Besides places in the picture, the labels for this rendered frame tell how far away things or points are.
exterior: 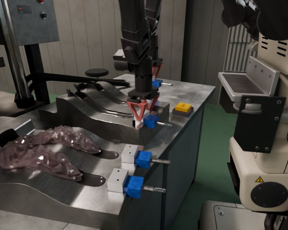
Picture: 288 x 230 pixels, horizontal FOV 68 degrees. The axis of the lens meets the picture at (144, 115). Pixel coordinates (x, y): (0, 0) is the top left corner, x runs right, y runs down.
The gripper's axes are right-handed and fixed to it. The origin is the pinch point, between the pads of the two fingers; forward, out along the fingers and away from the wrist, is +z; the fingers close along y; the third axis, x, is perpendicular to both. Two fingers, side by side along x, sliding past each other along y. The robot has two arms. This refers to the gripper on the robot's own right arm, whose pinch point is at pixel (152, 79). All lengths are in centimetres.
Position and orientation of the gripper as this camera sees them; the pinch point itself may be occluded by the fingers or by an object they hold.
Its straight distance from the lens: 102.8
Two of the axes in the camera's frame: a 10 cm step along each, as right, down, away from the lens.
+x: 8.8, 1.8, -4.4
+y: -4.8, 3.8, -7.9
